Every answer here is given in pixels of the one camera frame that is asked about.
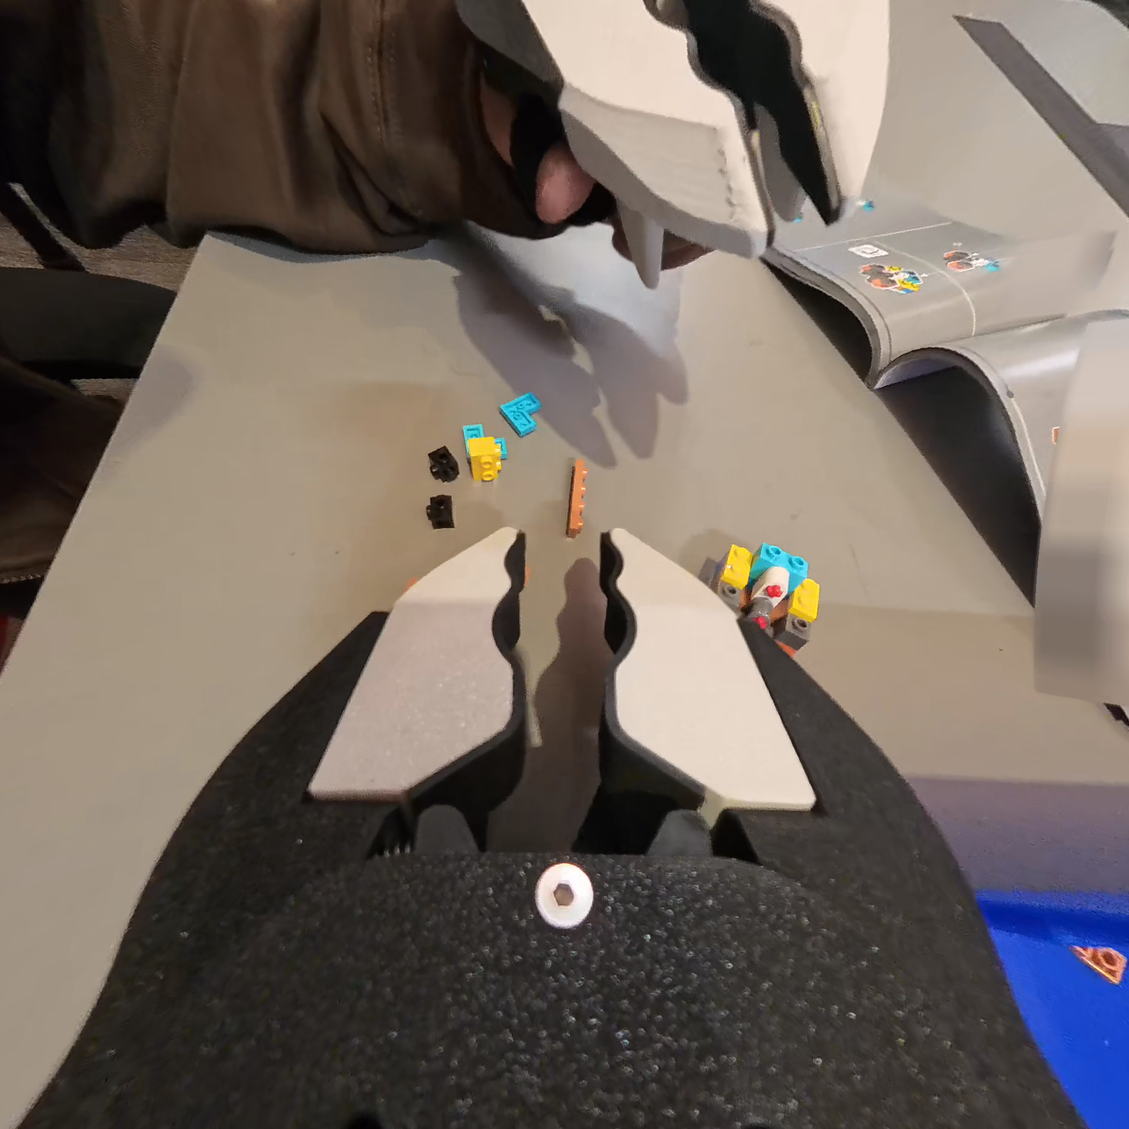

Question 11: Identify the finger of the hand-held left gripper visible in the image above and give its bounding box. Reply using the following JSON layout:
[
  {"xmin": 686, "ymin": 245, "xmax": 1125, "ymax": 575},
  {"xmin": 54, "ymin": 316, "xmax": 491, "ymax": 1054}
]
[
  {"xmin": 455, "ymin": 0, "xmax": 777, "ymax": 259},
  {"xmin": 696, "ymin": 0, "xmax": 893, "ymax": 226}
]

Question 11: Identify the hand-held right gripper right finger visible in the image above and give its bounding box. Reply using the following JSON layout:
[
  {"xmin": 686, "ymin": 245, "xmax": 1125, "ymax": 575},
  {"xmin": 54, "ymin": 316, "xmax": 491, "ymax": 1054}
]
[{"xmin": 600, "ymin": 527, "xmax": 819, "ymax": 815}]

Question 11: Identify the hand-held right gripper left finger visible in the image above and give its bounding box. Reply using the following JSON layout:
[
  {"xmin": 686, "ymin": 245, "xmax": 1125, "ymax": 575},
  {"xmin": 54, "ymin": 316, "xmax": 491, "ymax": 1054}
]
[{"xmin": 307, "ymin": 527, "xmax": 532, "ymax": 804}]

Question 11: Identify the multicoloured toy brick assembly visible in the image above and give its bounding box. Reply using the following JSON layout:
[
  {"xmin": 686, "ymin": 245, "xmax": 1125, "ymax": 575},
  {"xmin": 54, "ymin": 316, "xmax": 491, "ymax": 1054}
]
[{"xmin": 700, "ymin": 542, "xmax": 824, "ymax": 659}]

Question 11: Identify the blue plastic bin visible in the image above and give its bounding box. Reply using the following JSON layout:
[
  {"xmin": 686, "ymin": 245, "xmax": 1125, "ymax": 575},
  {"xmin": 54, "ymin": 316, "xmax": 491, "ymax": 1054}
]
[{"xmin": 975, "ymin": 886, "xmax": 1129, "ymax": 1129}]

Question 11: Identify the grey desk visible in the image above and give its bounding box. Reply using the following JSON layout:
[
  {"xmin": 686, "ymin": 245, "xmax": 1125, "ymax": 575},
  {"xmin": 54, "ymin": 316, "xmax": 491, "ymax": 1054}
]
[{"xmin": 0, "ymin": 0, "xmax": 1129, "ymax": 1129}]

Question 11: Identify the person's left hand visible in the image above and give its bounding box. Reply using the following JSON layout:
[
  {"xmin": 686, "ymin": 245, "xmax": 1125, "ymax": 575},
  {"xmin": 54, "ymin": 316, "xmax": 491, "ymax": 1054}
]
[{"xmin": 537, "ymin": 143, "xmax": 601, "ymax": 223}]

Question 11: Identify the grey instruction booklet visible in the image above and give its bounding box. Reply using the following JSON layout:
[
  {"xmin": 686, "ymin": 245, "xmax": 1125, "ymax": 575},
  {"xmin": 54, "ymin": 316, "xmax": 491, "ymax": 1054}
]
[{"xmin": 761, "ymin": 190, "xmax": 1129, "ymax": 610}]

